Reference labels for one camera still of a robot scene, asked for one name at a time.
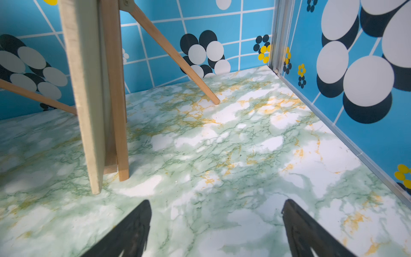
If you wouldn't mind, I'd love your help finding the right aluminium corner post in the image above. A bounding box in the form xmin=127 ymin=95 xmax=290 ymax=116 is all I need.
xmin=268 ymin=0 xmax=295 ymax=77

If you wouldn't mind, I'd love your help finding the wooden easel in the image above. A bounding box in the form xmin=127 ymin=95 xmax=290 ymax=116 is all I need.
xmin=100 ymin=1 xmax=220 ymax=182
xmin=1 ymin=79 xmax=77 ymax=115

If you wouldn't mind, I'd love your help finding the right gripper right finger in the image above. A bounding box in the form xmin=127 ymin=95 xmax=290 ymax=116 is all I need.
xmin=281 ymin=199 xmax=355 ymax=257

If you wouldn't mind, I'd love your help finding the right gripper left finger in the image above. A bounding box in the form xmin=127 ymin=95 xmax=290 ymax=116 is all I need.
xmin=83 ymin=200 xmax=152 ymax=257

